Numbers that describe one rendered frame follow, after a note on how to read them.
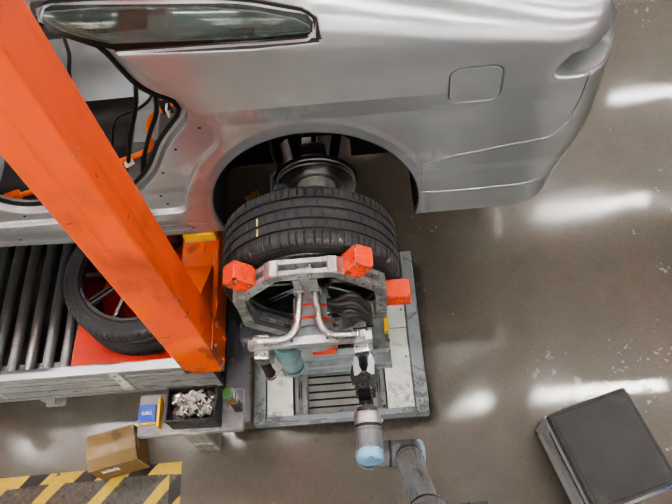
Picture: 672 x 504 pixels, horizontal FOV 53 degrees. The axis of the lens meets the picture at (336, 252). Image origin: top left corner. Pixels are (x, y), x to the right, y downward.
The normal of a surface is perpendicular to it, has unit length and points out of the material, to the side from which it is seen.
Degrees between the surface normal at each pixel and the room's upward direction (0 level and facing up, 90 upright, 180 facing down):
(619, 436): 0
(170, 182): 90
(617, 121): 0
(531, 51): 80
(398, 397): 0
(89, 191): 90
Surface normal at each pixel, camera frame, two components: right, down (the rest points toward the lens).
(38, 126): 0.05, 0.87
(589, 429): -0.09, -0.49
